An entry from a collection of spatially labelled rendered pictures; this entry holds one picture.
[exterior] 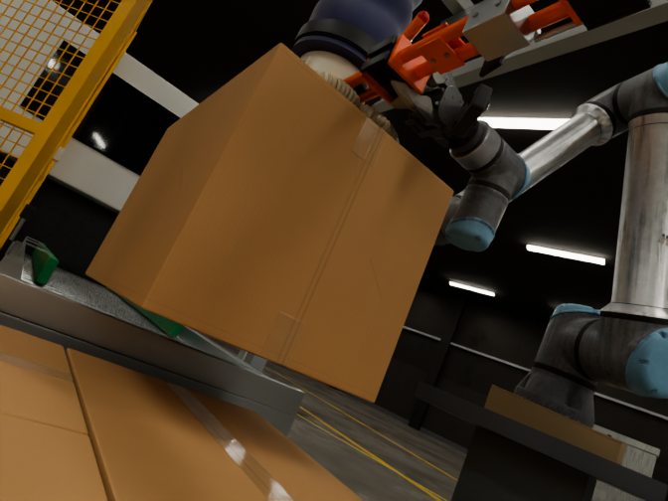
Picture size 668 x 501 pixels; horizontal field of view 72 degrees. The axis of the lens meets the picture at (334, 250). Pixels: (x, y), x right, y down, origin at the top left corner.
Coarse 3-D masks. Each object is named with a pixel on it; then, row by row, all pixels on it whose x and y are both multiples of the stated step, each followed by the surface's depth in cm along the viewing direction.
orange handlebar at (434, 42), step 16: (512, 0) 58; (528, 0) 56; (544, 16) 58; (560, 16) 57; (432, 32) 70; (448, 32) 66; (416, 48) 72; (432, 48) 69; (448, 48) 68; (464, 48) 68; (432, 64) 73; (448, 64) 71; (464, 64) 70; (352, 80) 86; (368, 96) 89
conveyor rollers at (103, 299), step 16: (32, 256) 267; (32, 272) 176; (64, 272) 253; (48, 288) 148; (64, 288) 167; (80, 288) 201; (96, 288) 245; (96, 304) 165; (112, 304) 193; (128, 304) 237; (128, 320) 162; (144, 320) 191
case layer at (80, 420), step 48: (0, 336) 66; (0, 384) 48; (48, 384) 55; (96, 384) 64; (144, 384) 77; (0, 432) 37; (48, 432) 41; (96, 432) 46; (144, 432) 53; (192, 432) 62; (240, 432) 73; (0, 480) 31; (48, 480) 33; (96, 480) 37; (144, 480) 40; (192, 480) 45; (240, 480) 51; (288, 480) 60; (336, 480) 71
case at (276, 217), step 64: (256, 64) 68; (192, 128) 85; (256, 128) 62; (320, 128) 67; (192, 192) 61; (256, 192) 62; (320, 192) 68; (384, 192) 74; (448, 192) 83; (128, 256) 74; (192, 256) 57; (256, 256) 62; (320, 256) 68; (384, 256) 75; (192, 320) 58; (256, 320) 62; (320, 320) 68; (384, 320) 75
